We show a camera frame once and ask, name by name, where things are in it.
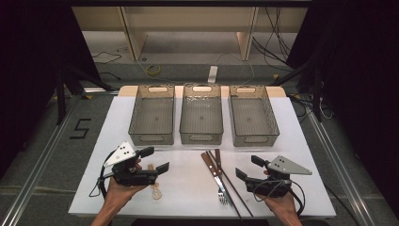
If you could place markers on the yellow tape roll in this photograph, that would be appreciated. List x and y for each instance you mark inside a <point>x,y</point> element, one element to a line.
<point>149,69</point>

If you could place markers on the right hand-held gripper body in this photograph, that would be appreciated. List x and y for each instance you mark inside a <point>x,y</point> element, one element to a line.
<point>269,186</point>

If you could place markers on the small wooden spoon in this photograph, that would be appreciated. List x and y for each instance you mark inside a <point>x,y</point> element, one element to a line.
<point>156,193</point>

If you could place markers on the dark brown chopstick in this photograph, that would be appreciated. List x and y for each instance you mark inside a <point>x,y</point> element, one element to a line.
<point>238,213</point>
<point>238,194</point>

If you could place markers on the black metal stand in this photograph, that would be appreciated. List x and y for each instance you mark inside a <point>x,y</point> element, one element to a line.
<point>317,94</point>
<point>60,94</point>

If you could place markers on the person's left hand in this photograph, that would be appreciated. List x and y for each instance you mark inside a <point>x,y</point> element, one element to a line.
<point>120,192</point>

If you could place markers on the person's right hand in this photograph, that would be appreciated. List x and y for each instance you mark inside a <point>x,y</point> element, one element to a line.
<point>282,205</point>

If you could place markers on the aluminium floor rail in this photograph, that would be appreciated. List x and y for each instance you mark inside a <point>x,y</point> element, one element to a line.
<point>34,175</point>
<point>338,166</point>

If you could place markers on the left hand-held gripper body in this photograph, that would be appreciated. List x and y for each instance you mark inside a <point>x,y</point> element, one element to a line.
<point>131,177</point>

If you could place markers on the translucent brown plastic bin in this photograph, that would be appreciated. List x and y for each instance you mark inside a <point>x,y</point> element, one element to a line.
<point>152,116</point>
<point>252,117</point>
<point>201,116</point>

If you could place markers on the beige wooden shelf unit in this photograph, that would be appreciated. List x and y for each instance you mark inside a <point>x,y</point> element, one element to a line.
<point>188,19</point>

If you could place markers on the white power strip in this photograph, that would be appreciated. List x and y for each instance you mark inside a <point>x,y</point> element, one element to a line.
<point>212,74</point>

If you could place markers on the white table cover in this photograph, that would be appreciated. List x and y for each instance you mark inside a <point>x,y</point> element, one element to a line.
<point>188,188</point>

